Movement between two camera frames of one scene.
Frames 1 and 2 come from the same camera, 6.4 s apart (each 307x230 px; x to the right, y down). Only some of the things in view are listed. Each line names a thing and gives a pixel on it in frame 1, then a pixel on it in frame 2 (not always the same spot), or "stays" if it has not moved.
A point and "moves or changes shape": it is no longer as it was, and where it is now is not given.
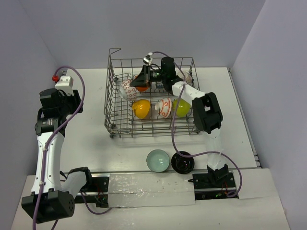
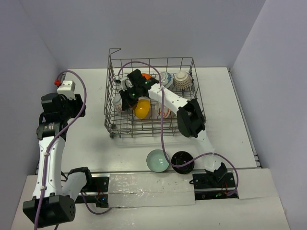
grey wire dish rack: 143,100 stays
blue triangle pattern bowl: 126,91 moves or changes shape
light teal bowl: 158,160 stays
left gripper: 76,101 stays
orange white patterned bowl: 164,107 stays
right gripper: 143,79 to 126,101
